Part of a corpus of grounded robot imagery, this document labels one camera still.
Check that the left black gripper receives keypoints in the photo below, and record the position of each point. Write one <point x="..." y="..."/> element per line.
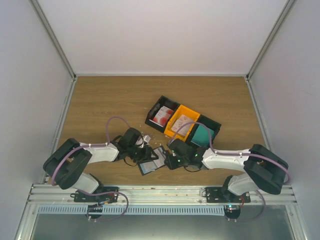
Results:
<point x="146" y="154"/>

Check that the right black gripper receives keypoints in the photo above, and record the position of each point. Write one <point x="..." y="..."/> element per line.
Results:
<point x="171" y="165"/>

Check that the black leather card holder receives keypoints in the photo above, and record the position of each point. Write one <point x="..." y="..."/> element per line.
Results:
<point x="147" y="167"/>

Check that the black card bin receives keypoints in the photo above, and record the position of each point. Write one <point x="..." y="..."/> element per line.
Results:
<point x="212" y="127"/>
<point x="162" y="101"/>

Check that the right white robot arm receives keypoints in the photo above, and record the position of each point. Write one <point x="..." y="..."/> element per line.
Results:
<point x="260" y="168"/>

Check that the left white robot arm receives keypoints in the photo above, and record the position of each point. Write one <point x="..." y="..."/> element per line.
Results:
<point x="67" y="164"/>

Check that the teal card stack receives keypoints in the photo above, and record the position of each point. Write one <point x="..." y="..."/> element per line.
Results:
<point x="201" y="137"/>

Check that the white VIP card stack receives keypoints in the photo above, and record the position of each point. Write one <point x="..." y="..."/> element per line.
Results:
<point x="182" y="120"/>

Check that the red card stack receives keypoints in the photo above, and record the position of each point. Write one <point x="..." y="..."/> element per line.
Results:
<point x="162" y="116"/>

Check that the orange card bin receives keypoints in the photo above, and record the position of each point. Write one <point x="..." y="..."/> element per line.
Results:
<point x="180" y="110"/>

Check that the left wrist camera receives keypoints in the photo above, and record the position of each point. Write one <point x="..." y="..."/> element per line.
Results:
<point x="144" y="141"/>

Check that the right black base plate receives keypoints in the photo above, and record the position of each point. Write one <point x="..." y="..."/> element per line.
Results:
<point x="215" y="194"/>

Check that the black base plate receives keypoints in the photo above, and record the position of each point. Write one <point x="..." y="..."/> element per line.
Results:
<point x="108" y="194"/>
<point x="215" y="194"/>

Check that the grey slotted cable duct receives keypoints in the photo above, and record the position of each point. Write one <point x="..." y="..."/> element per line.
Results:
<point x="177" y="210"/>

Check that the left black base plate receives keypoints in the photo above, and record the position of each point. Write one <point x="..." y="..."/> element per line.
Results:
<point x="108" y="194"/>

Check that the aluminium rail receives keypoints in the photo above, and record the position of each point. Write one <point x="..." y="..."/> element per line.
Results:
<point x="184" y="195"/>

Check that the right frame post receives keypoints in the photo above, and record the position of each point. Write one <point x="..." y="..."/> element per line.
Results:
<point x="287" y="8"/>

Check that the frame post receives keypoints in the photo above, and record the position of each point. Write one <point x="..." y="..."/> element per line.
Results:
<point x="48" y="29"/>
<point x="287" y="8"/>

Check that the left frame post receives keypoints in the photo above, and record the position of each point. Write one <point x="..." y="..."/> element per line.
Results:
<point x="48" y="29"/>

